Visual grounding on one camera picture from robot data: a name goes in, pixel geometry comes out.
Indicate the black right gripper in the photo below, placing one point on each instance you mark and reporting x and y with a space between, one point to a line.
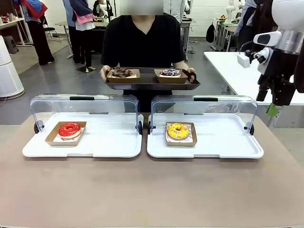
280 80

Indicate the dark purple sprinkled donut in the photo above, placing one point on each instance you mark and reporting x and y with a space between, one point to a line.
169 73

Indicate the dark brown serving tray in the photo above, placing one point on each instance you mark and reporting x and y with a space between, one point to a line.
147 83

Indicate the chocolate glazed donut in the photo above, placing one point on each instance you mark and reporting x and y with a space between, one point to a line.
123 80
122 72

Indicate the person's right forearm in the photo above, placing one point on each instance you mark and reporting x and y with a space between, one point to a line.
106 65

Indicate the person's left forearm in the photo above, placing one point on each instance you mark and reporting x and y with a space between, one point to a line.
181 64

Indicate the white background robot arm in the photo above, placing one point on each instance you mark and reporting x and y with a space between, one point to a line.
229 12

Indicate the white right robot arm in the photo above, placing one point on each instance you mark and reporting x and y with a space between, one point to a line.
289 28

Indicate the yellow sprinkled donut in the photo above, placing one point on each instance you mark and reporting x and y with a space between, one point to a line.
178 131
193 129

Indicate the person in dark long coat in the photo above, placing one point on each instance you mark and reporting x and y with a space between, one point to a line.
256 23

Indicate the person in black shirt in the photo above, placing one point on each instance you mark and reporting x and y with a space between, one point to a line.
142 40

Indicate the person in pink top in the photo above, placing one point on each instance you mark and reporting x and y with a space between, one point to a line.
85 28

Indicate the red glazed donut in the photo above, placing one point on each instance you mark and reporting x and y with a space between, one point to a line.
51 140
65 130

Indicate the person in light blue shirt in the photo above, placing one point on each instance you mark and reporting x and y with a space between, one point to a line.
71 31

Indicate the person in red blue jacket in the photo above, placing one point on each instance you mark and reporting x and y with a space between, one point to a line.
40 35

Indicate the person's left hand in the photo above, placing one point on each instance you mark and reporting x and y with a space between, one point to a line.
192 71

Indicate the person's right hand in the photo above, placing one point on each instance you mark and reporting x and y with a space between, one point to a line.
104 73

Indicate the white rectangular table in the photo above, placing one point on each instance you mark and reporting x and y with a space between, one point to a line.
228 69

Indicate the white display tray base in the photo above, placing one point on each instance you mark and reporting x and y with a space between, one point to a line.
213 142
107 142

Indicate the clear plastic display cover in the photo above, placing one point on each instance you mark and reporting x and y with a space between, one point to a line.
180 104
107 104

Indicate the white printed paper liner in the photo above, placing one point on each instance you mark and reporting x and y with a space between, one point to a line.
187 140
57 139

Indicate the black hanging backpack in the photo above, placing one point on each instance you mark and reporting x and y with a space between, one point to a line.
210 34

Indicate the grey background work table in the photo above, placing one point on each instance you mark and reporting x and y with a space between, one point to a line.
64 26

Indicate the white air purifier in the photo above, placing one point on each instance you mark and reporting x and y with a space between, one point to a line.
9 71

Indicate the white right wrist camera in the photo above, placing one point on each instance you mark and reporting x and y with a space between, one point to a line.
244 60

